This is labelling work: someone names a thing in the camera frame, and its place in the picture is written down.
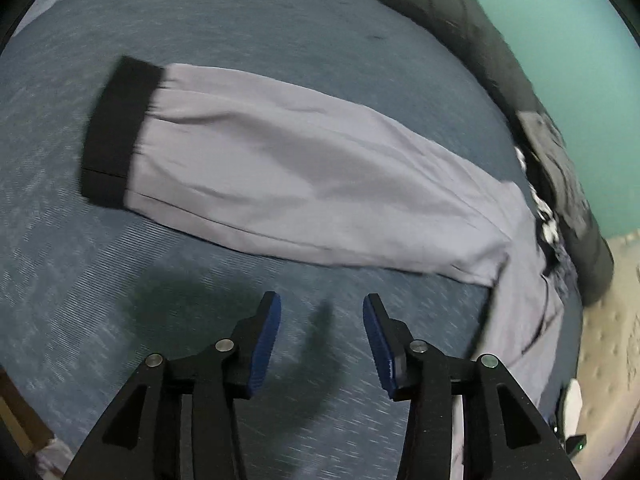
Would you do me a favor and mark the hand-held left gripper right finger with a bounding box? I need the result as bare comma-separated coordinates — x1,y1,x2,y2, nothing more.
362,292,583,480

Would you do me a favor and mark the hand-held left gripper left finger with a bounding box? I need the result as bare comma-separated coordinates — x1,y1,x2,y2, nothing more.
70,291,283,480

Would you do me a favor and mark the light grey jacket black trim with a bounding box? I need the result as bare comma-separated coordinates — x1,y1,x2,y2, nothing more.
80,55,571,461

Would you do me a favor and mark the white folded garment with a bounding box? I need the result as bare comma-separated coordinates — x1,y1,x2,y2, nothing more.
562,379,583,436

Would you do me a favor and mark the cream tufted headboard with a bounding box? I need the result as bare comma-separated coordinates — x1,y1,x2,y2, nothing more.
575,230,640,461

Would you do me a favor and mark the blue crumpled garment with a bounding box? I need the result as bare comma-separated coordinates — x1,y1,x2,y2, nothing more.
550,255,576,301

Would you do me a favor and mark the black and white garment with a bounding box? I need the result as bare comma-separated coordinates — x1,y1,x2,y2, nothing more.
515,147,561,246

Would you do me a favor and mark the grey button shirt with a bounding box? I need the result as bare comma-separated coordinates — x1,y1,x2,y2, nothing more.
515,110,596,231

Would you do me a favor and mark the dark grey rolled duvet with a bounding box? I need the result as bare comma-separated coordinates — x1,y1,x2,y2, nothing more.
370,0,616,306

